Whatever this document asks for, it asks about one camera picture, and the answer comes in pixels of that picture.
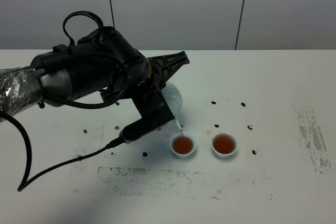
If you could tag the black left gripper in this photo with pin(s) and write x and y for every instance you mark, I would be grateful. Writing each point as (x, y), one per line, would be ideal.
(160, 70)

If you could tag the light blue porcelain teapot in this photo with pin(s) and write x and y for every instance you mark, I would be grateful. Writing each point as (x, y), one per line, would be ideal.
(174, 100)

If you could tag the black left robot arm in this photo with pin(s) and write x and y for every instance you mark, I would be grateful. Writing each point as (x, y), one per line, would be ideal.
(97, 72)

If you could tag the left blue porcelain teacup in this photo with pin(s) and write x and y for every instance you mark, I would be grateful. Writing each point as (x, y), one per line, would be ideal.
(182, 145)

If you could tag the blue porcelain teacup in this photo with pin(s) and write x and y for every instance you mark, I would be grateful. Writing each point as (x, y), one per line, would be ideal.
(224, 146)
(182, 145)

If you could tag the right blue porcelain teacup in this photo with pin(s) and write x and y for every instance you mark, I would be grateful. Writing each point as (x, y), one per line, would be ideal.
(224, 146)

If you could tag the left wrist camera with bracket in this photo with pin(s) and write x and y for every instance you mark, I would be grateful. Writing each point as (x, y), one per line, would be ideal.
(154, 112)

